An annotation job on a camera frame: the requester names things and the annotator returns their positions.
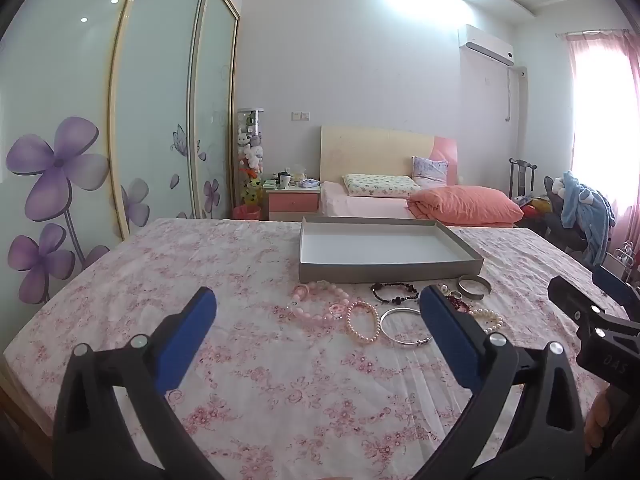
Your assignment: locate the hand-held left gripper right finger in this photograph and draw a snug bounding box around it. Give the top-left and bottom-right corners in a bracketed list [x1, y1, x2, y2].
[419, 285, 586, 480]

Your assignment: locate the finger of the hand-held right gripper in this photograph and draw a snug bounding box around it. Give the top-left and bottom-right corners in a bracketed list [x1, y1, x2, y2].
[592, 266, 640, 321]
[547, 276, 609, 342]

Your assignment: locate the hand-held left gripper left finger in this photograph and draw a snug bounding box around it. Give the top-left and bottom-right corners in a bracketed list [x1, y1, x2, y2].
[52, 286, 226, 480]

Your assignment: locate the white pearl bracelet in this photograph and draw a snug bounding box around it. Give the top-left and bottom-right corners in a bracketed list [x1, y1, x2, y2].
[470, 308, 505, 333]

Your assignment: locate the thin silver bangle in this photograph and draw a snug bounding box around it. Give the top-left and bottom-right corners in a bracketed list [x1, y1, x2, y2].
[379, 307, 432, 348]

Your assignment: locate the wide silver bangle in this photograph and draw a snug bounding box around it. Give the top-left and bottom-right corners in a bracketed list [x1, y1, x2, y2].
[458, 274, 492, 301]

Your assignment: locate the dark bead bracelet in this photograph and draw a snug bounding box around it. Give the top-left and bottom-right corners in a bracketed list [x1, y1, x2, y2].
[370, 281, 420, 307]

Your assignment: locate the pink pearl bracelet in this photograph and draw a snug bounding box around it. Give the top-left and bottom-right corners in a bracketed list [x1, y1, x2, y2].
[345, 300, 382, 345]

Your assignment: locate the grey cardboard tray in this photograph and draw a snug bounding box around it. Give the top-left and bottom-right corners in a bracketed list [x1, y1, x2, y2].
[298, 216, 485, 284]

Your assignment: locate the pink bead flower bracelet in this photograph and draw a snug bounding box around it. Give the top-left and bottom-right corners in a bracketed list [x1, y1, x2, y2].
[291, 280, 348, 324]

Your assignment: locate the person's right hand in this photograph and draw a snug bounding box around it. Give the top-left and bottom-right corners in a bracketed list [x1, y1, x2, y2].
[584, 384, 619, 457]

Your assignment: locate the dark office chair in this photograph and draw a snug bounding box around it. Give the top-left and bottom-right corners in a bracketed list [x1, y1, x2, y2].
[542, 176, 601, 261]

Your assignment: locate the blue plush garment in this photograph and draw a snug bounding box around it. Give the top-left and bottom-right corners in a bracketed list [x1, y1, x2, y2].
[552, 171, 617, 266]

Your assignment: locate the folded orange duvet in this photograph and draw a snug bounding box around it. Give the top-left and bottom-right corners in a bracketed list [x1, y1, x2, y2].
[406, 186, 524, 226]

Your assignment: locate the black wooden chair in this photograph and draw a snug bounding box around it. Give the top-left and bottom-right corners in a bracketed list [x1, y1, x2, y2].
[508, 158, 537, 199]

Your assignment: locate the pink curtain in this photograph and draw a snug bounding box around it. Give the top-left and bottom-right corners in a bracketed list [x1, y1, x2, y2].
[556, 30, 640, 273]

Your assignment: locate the floral print pillow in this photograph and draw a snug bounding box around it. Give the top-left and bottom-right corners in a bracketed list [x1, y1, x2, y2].
[342, 174, 423, 198]

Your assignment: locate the purple print pillow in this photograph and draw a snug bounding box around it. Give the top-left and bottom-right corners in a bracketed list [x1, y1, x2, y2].
[411, 156, 449, 185]

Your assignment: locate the pink white nightstand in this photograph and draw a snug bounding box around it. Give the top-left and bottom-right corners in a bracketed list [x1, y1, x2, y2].
[265, 182, 321, 222]

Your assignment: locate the clear tube of plush toys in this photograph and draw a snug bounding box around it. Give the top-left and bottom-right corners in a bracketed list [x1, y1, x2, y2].
[236, 107, 265, 208]

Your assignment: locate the bed with beige headboard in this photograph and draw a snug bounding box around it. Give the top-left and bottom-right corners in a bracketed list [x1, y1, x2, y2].
[319, 126, 522, 228]

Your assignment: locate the flower print sliding wardrobe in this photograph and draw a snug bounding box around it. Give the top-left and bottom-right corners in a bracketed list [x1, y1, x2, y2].
[0, 0, 242, 307]

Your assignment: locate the white air conditioner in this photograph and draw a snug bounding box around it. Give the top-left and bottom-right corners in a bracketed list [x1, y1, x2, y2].
[457, 24, 516, 67]

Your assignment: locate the metal wire rack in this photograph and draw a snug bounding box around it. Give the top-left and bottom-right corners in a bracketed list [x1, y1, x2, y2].
[611, 240, 640, 281]

